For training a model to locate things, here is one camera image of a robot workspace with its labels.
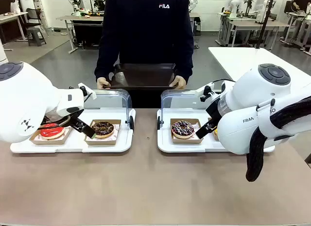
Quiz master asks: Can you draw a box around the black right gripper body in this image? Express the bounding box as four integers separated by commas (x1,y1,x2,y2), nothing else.
205,95,223,126

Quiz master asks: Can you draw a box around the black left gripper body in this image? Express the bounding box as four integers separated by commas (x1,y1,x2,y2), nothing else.
44,110,85,128

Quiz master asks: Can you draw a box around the red glazed donut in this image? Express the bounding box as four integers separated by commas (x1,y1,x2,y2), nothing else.
38,123,66,140

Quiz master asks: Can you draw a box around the cardboard tray of red donut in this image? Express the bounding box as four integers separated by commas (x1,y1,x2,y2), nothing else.
29,125,73,145

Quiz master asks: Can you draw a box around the dark brown serving tray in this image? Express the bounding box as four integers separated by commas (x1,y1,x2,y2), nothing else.
110,63,177,90

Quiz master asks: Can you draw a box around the person's left forearm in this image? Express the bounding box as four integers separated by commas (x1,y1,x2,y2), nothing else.
175,47,194,82

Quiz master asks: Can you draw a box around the person's right forearm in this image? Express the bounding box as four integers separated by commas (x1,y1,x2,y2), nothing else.
94,47,115,82

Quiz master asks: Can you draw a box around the paper liner under colourful donut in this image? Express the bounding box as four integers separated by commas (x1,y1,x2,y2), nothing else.
191,122,202,139

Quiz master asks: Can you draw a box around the cardboard tray of yellow donut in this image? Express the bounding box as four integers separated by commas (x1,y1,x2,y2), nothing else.
207,117,221,141

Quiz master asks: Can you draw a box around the cardboard tray of chocolate donut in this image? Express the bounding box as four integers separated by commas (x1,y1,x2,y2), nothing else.
84,119,121,146

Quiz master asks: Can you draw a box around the cardboard tray of colourful donut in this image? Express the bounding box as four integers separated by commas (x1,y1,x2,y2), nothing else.
170,118,204,144

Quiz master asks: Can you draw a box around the chocolate donut with gold sprinkles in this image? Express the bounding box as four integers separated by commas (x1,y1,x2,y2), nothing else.
91,121,115,139

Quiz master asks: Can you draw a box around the chocolate donut with colourful sprinkles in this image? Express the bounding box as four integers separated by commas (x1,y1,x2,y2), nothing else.
171,120,195,139

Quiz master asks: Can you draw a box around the person's navy sweater torso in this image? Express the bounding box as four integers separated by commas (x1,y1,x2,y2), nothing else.
98,0,194,109

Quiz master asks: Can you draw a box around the background person in black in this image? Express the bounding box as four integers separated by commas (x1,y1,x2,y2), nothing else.
293,0,311,13

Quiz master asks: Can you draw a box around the person's left hand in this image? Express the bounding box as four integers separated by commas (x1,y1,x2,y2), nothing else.
169,75,187,90

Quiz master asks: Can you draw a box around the person's right hand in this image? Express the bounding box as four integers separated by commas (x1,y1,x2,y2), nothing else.
96,76,113,90

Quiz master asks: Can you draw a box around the white display case base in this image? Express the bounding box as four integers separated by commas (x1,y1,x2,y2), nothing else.
156,108,276,153
10,108,136,154

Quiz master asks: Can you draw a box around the clear display case lid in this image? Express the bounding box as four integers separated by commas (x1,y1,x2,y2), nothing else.
160,89,212,124
82,88,133,124

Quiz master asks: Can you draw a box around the white side table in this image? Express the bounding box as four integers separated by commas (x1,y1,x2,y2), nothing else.
208,46,311,87

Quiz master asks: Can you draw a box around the grey stool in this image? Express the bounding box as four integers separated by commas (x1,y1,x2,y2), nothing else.
26,26,47,46

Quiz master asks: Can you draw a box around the grey background desk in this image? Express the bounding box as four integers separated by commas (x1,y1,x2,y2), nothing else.
217,12,291,49

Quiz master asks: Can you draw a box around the wood-top background desk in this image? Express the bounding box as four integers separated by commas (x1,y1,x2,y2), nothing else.
56,15,105,54

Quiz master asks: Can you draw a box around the black tripod pole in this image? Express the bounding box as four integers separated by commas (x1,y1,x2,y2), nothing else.
261,0,277,51

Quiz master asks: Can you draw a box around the black office chair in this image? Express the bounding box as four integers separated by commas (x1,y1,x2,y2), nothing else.
25,7,49,39

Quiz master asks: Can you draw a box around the white background table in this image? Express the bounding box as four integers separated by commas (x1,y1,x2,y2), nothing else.
0,11,29,42

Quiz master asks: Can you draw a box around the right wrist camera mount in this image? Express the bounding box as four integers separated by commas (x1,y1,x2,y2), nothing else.
196,83,221,103

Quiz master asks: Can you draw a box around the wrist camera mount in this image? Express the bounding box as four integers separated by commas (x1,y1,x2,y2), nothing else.
196,83,221,103
77,83,97,103

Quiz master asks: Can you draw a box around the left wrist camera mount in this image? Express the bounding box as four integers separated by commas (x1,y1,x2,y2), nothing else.
77,83,97,103

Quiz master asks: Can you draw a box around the black cable sleeve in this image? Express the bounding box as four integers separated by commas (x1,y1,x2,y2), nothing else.
245,96,311,182

